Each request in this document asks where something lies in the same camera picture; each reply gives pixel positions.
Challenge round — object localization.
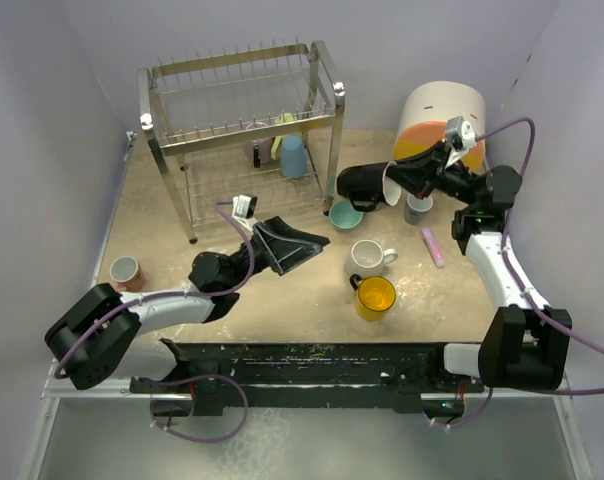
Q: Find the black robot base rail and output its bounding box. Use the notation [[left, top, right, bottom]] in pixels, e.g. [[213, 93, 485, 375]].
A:
[[130, 343, 482, 419]]

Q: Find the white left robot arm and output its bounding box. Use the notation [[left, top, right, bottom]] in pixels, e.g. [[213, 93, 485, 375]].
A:
[[44, 217, 330, 390]]

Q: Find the steel two-tier dish rack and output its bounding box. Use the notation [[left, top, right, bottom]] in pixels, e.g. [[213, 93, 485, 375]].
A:
[[136, 40, 346, 244]]

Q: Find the blue cup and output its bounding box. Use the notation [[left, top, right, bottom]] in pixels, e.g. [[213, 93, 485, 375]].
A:
[[280, 135, 307, 179]]

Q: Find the pink marker pen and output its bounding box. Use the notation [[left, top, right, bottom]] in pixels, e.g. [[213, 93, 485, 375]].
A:
[[421, 228, 446, 268]]

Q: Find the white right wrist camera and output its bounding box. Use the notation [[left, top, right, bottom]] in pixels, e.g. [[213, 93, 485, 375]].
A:
[[444, 116, 476, 169]]

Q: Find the yellow mug black handle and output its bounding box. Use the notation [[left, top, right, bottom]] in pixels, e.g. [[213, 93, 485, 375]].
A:
[[349, 274, 396, 322]]

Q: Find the round cream drawer cabinet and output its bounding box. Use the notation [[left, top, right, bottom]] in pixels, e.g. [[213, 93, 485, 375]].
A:
[[392, 81, 486, 161]]

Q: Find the teal cup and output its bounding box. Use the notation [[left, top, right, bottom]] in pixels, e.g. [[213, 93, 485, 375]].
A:
[[328, 200, 364, 231]]

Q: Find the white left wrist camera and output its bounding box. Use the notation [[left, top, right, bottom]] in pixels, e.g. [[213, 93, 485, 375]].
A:
[[232, 194, 258, 220]]

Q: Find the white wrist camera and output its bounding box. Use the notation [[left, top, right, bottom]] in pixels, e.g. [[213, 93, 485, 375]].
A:
[[232, 194, 258, 220], [444, 116, 476, 169]]

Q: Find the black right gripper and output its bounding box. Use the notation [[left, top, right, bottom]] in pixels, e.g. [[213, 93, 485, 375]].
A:
[[382, 141, 480, 208]]

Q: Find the grey mug near cabinet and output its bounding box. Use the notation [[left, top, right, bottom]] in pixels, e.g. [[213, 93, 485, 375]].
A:
[[404, 194, 434, 225]]

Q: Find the light green mug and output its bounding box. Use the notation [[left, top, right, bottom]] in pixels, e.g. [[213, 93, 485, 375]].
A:
[[270, 112, 295, 161]]

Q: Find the black mug cream inside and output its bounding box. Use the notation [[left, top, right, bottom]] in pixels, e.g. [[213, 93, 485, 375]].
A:
[[337, 161, 402, 213]]

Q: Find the lilac mug black handle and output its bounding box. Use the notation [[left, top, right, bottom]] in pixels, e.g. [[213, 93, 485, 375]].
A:
[[244, 137, 274, 168]]

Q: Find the terracotta mug white inside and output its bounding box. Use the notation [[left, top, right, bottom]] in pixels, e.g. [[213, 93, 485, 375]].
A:
[[109, 256, 145, 292]]

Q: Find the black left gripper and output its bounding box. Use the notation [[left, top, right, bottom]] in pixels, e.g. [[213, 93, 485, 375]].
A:
[[225, 216, 328, 289]]

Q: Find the aluminium frame rail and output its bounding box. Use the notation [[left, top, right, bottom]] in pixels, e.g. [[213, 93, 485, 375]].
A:
[[40, 377, 131, 400]]

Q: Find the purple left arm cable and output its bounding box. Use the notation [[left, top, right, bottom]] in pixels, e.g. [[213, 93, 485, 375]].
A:
[[54, 200, 251, 445]]

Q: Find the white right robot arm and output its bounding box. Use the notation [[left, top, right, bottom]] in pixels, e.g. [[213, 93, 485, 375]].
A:
[[385, 141, 572, 391]]

